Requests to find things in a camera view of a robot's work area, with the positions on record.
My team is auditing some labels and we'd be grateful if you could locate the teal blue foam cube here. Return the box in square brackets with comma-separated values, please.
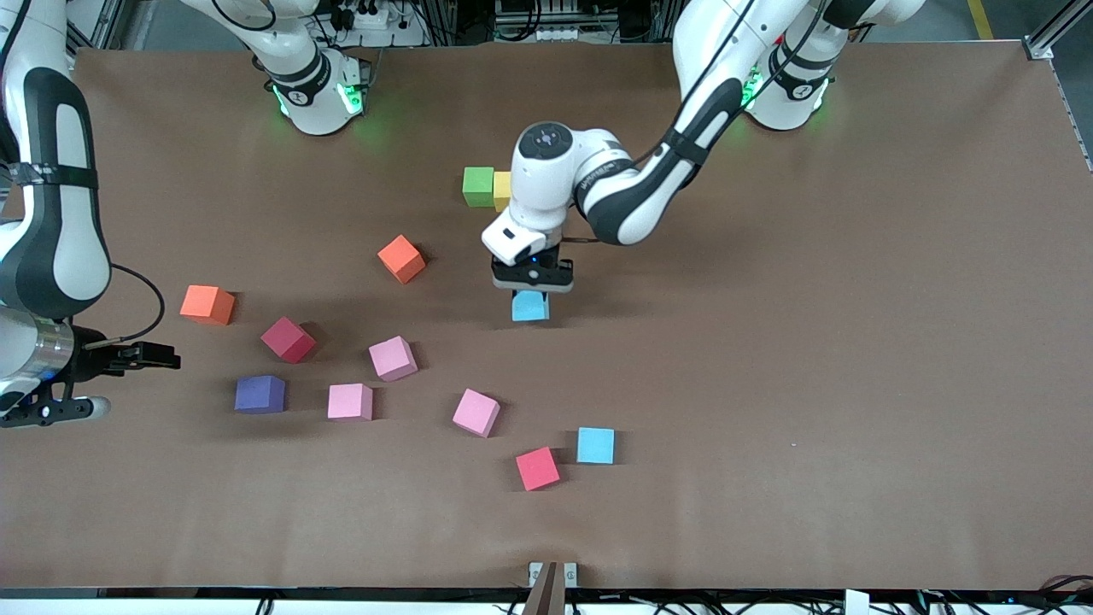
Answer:
[511, 290, 552, 324]

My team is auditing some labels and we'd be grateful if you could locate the green foam cube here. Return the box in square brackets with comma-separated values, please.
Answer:
[462, 167, 497, 208]

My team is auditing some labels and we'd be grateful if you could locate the orange foam cube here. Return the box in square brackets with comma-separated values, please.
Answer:
[179, 284, 236, 326]
[377, 234, 427, 285]

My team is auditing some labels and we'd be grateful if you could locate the purple foam cube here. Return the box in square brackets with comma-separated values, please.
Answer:
[234, 375, 287, 415]

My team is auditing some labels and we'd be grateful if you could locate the crimson foam cube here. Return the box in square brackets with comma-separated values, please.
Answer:
[260, 315, 318, 365]

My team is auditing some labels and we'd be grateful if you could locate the pink foam cube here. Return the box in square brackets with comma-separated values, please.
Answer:
[368, 335, 419, 382]
[327, 383, 374, 422]
[452, 388, 501, 439]

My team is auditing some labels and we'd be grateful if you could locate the light blue foam cube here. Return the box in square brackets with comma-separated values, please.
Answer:
[576, 427, 616, 466]

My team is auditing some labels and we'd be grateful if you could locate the red foam cube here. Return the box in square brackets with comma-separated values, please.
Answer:
[515, 446, 562, 492]

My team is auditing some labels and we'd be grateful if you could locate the metal equipment rack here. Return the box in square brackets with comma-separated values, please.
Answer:
[494, 0, 599, 45]

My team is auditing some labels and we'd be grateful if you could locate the white power strip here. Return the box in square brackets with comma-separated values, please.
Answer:
[329, 0, 428, 48]

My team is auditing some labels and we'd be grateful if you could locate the brown table cover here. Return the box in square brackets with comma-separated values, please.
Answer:
[0, 38, 1093, 592]

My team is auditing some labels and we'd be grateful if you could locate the aluminium frame profile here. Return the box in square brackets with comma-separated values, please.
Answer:
[1023, 0, 1093, 172]
[81, 13, 142, 52]

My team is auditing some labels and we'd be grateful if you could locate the small metal bracket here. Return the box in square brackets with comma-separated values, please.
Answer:
[528, 561, 578, 589]

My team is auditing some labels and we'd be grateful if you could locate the aluminium frame post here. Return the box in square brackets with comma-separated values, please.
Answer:
[521, 561, 560, 615]

